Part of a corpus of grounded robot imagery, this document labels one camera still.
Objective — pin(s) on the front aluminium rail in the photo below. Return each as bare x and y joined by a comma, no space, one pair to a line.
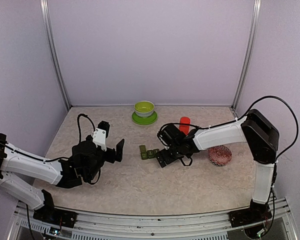
105,226

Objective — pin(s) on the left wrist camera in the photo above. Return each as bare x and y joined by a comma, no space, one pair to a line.
100,135

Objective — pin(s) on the left aluminium frame post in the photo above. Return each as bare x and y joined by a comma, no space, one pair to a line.
44,5

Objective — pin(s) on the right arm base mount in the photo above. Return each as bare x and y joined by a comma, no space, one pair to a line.
247,216

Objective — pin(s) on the green saucer plate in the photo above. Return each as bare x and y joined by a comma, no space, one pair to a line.
144,120

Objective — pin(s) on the red pill bottle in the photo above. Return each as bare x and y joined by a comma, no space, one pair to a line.
184,124

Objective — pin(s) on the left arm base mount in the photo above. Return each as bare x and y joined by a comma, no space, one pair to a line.
55,216

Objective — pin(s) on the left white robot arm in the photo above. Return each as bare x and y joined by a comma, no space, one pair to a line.
83,166

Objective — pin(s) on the green weekly pill organizer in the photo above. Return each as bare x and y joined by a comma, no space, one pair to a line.
147,153

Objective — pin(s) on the right aluminium frame post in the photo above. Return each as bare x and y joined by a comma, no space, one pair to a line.
248,53

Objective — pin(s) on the green and white bowl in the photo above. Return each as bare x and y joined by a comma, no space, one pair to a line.
144,108

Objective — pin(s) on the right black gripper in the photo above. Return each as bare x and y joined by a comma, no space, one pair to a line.
166,158

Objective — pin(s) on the aluminium frame post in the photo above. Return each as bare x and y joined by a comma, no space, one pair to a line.
248,53
44,5

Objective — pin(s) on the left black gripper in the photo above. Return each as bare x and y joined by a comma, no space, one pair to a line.
112,157

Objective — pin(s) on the red patterned oval tin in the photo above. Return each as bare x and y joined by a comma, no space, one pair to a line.
219,155

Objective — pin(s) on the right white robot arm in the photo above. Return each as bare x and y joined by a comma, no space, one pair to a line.
252,131

